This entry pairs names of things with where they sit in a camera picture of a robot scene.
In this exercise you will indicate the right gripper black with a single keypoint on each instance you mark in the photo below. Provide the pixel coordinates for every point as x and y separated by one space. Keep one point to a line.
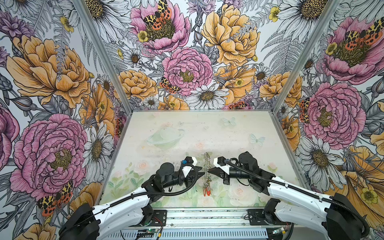
218 171

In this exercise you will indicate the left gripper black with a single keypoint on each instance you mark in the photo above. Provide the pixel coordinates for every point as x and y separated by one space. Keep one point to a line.
193 178

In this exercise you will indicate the metal key organizer plate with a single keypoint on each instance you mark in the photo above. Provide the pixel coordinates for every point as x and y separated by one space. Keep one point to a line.
207 166

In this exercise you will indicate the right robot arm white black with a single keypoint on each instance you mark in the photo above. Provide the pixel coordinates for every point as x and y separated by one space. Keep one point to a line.
333 216

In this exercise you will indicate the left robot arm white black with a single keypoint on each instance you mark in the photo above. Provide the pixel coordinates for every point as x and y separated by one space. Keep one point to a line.
134 209

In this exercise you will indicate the red key tag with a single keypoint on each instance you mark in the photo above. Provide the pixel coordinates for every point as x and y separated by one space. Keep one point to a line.
206 191

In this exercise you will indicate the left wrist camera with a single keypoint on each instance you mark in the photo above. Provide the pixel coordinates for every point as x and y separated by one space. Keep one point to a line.
186 165

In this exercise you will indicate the aluminium front rail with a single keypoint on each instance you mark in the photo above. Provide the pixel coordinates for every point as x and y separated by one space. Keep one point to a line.
207 218

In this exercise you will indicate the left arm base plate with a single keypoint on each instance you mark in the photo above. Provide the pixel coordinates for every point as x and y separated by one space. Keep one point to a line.
154 218

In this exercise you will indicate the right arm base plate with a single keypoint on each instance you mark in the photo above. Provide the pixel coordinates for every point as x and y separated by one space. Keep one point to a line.
258 217

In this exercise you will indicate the white vented cable duct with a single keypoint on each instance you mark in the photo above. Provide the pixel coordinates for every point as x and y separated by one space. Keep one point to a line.
192 234

